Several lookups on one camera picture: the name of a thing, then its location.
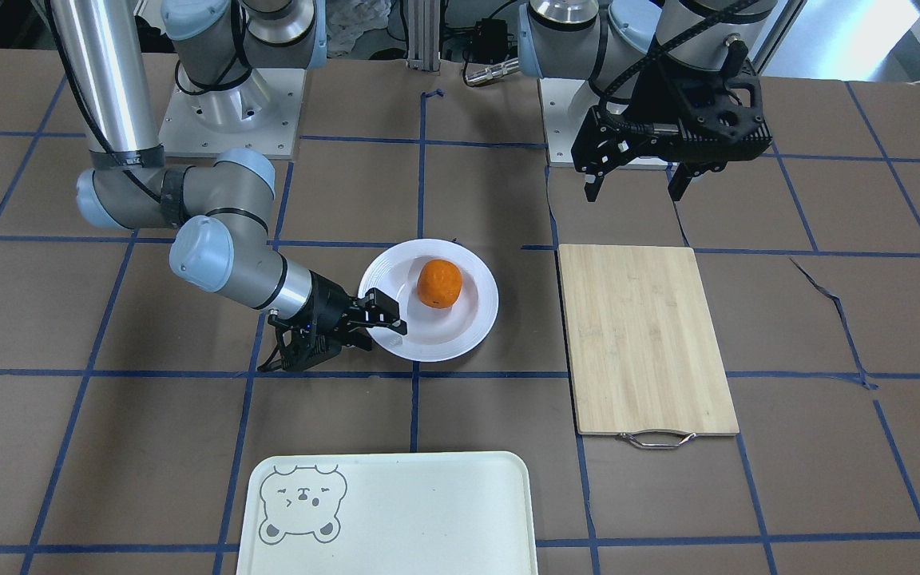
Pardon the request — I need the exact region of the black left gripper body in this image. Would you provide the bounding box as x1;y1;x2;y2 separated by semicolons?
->
572;36;773;180

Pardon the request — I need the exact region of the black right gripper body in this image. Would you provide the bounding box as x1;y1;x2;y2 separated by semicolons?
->
258;273;401;372

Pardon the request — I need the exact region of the white round plate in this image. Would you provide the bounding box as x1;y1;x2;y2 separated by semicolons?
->
359;239;499;363

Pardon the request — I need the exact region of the orange fruit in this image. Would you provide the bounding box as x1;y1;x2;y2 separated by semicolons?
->
416;259;463;309

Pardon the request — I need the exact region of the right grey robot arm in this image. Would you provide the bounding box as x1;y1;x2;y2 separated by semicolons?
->
45;1;406;372

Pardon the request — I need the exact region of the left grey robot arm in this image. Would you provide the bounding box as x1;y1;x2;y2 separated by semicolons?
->
518;1;776;201

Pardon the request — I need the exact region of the cream bear tray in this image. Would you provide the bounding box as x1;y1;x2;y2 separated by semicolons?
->
236;451;539;574

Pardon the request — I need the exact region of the bamboo cutting board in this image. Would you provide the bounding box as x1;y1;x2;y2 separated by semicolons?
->
557;244;739;446

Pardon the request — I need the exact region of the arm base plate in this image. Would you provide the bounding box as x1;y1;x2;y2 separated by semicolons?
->
158;69;307;160
539;77;598;168

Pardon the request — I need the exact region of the aluminium frame post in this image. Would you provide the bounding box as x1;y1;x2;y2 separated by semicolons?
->
401;0;442;73

